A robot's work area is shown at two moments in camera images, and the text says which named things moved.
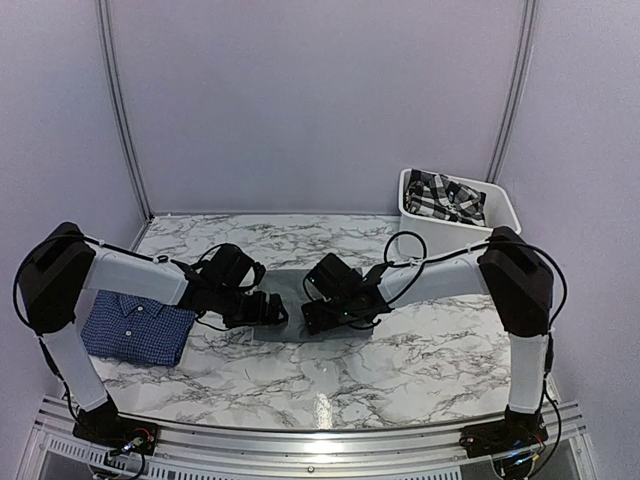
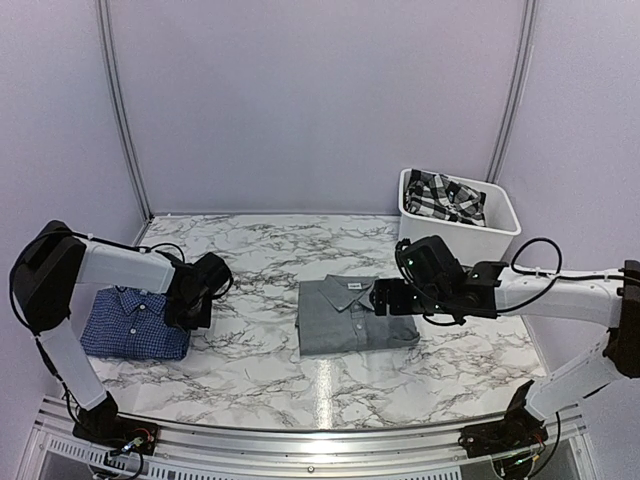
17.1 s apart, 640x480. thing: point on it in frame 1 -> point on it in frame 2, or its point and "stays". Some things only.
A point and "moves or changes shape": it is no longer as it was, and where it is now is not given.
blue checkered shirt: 136,329 stays
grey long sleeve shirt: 288,285 moves or changes shape
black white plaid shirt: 434,195 stays
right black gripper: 324,321 -> 381,290
